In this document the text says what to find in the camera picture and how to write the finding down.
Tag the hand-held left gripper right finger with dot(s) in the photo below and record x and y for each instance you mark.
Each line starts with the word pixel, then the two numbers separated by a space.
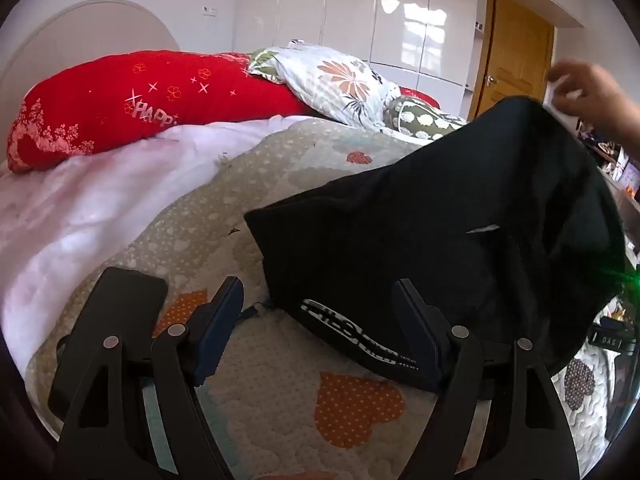
pixel 421 336

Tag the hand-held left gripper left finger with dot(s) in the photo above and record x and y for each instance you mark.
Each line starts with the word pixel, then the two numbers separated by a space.
pixel 218 332

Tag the black pants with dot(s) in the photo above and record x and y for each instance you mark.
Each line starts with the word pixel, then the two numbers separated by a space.
pixel 425 210

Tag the person's right hand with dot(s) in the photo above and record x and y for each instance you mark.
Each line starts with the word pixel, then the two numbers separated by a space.
pixel 597 95

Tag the heart print quilt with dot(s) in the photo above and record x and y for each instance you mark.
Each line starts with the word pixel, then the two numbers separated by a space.
pixel 280 360

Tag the white blanket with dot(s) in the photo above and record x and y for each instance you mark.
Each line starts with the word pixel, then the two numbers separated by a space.
pixel 100 210

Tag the dark patterned hanging cloth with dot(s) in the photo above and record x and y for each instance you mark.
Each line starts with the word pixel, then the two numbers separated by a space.
pixel 610 155

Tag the green patterned pillow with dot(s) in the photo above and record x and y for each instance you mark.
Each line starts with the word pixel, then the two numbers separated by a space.
pixel 420 120

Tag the red pillow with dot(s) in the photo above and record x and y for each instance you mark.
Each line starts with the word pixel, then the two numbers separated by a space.
pixel 125 100
pixel 417 96

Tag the floral pillow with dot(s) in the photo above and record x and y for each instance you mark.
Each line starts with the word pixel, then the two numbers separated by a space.
pixel 330 80

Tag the wooden door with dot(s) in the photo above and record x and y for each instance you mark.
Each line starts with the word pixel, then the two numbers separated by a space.
pixel 515 55

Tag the white bed headboard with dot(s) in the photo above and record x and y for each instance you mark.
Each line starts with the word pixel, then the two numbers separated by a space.
pixel 75 30

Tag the glossy white wardrobe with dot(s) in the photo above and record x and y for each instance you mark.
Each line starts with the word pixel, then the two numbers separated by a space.
pixel 350 5

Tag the wall socket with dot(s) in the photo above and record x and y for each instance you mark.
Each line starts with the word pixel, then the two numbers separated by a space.
pixel 210 11

